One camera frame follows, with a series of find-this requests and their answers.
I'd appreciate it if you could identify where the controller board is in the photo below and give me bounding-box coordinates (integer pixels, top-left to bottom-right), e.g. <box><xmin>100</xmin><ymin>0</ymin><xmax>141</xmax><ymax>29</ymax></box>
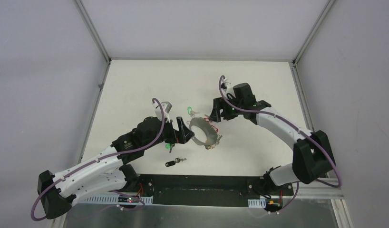
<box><xmin>265</xmin><ymin>199</ymin><xmax>283</xmax><ymax>212</ymax></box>
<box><xmin>118</xmin><ymin>195</ymin><xmax>140</xmax><ymax>203</ymax></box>

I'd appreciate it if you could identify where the black tagged key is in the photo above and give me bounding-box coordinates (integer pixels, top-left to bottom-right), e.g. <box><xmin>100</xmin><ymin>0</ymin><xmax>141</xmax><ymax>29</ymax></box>
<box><xmin>165</xmin><ymin>158</ymin><xmax>187</xmax><ymax>167</ymax></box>

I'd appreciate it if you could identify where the left controller board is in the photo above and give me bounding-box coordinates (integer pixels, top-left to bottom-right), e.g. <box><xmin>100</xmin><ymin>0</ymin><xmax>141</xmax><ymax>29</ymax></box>
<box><xmin>118</xmin><ymin>195</ymin><xmax>140</xmax><ymax>203</ymax></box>

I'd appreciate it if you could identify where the purple cable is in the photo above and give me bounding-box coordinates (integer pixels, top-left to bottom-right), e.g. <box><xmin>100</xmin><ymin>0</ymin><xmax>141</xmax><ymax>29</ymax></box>
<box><xmin>30</xmin><ymin>97</ymin><xmax>167</xmax><ymax>221</ymax></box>
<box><xmin>218</xmin><ymin>75</ymin><xmax>342</xmax><ymax>215</ymax></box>

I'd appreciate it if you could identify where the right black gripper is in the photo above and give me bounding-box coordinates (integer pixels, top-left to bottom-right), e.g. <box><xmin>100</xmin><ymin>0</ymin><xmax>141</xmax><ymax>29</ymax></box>
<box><xmin>209</xmin><ymin>95</ymin><xmax>244</xmax><ymax>122</ymax></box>

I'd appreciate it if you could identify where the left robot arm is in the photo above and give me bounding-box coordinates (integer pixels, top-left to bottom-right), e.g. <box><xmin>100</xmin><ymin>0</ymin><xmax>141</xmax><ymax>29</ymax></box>
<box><xmin>36</xmin><ymin>117</ymin><xmax>195</xmax><ymax>219</ymax></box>

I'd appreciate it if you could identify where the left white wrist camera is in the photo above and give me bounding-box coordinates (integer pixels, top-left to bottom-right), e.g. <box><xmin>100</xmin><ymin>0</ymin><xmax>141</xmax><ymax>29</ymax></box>
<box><xmin>155</xmin><ymin>101</ymin><xmax>172</xmax><ymax>116</ymax></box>

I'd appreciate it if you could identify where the aluminium frame rail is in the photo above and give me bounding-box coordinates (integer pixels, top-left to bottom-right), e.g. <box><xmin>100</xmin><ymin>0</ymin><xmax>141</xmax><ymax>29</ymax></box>
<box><xmin>59</xmin><ymin>172</ymin><xmax>344</xmax><ymax>200</ymax></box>

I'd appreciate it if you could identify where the green tagged key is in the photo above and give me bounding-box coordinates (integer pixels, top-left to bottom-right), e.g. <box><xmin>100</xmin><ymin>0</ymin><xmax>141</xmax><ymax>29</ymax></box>
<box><xmin>165</xmin><ymin>143</ymin><xmax>175</xmax><ymax>153</ymax></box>

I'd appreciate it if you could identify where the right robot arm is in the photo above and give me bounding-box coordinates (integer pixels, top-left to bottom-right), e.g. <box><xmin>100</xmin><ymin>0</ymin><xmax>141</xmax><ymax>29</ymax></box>
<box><xmin>209</xmin><ymin>78</ymin><xmax>336</xmax><ymax>195</ymax></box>

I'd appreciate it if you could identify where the large keyring with keys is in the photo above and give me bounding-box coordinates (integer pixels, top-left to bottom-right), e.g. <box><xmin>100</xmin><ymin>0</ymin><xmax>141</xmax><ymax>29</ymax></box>
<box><xmin>186</xmin><ymin>107</ymin><xmax>223</xmax><ymax>150</ymax></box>

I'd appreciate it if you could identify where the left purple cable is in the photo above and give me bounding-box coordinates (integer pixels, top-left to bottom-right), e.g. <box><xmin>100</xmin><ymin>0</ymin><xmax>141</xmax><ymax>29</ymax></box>
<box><xmin>30</xmin><ymin>97</ymin><xmax>167</xmax><ymax>221</ymax></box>

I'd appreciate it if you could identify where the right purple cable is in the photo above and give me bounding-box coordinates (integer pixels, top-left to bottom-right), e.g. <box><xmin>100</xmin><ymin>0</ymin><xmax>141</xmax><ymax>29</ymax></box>
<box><xmin>218</xmin><ymin>75</ymin><xmax>342</xmax><ymax>215</ymax></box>

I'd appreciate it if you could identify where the right controller board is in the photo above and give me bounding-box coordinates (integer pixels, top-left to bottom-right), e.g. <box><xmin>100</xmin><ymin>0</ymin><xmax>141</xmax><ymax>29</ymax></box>
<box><xmin>265</xmin><ymin>199</ymin><xmax>283</xmax><ymax>212</ymax></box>

